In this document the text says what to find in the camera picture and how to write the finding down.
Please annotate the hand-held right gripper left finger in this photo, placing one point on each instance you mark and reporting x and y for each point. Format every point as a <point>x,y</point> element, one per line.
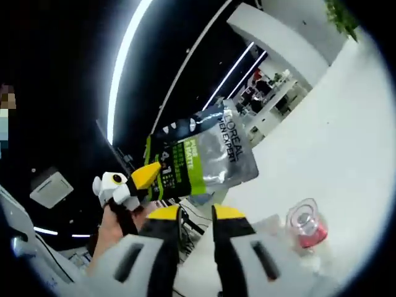
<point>164,247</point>

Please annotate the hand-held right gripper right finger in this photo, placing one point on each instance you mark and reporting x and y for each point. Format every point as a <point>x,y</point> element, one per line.
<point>229,247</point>

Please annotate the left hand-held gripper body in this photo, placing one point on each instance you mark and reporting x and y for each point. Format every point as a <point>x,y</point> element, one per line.
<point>108,188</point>

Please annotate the green black skincare sachet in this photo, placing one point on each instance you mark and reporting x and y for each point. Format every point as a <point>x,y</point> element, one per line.
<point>213,154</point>

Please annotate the red collar skincare pump bottle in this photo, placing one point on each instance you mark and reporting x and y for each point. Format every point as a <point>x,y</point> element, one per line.
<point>306,229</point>

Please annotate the black tripod stand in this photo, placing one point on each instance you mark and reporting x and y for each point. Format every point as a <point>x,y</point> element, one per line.
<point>117,151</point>

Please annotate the ceiling air conditioner unit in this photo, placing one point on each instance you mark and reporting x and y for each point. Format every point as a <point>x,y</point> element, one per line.
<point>51,190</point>

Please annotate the long white office counter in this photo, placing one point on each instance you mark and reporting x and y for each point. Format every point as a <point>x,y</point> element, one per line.
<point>287,92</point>

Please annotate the green plant in white pot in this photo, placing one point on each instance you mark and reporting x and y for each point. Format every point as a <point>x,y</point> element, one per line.
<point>343,18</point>

